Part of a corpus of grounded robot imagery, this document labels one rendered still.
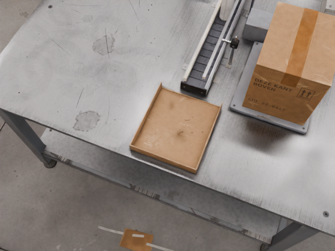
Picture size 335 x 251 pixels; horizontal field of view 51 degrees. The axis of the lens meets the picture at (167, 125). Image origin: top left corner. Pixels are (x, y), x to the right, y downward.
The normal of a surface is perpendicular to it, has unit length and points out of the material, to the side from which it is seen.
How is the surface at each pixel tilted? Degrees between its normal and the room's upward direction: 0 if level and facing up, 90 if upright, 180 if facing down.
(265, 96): 90
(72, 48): 0
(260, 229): 0
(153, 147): 0
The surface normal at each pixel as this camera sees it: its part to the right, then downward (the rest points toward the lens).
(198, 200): -0.01, -0.47
